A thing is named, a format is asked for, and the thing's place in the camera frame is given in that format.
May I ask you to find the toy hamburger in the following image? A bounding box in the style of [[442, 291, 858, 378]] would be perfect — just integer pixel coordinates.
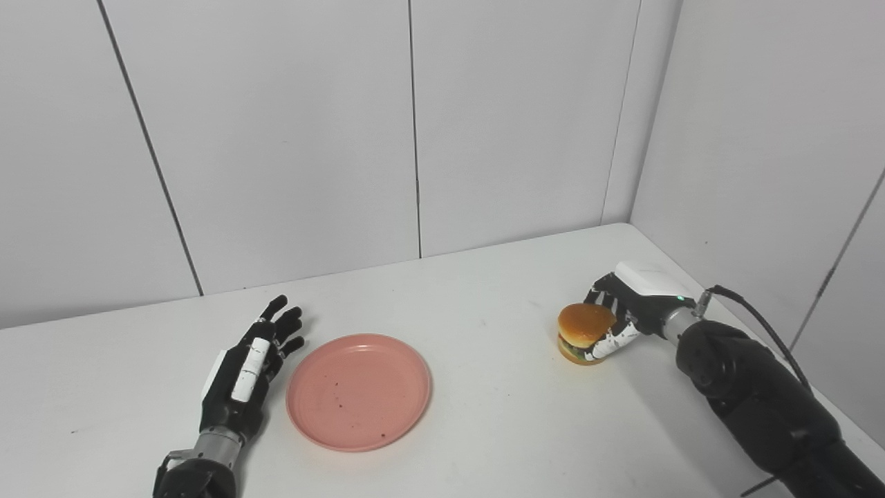
[[557, 303, 617, 366]]

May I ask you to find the pink round plate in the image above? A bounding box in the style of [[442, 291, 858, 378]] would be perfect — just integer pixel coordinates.
[[286, 334, 433, 453]]

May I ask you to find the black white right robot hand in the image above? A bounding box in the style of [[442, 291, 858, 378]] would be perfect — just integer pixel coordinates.
[[584, 261, 696, 362]]

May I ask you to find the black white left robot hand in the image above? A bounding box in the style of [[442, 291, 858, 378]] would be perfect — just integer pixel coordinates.
[[200, 295, 306, 443]]

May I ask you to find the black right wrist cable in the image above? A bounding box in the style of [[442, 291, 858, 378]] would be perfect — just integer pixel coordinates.
[[695, 285, 814, 395]]

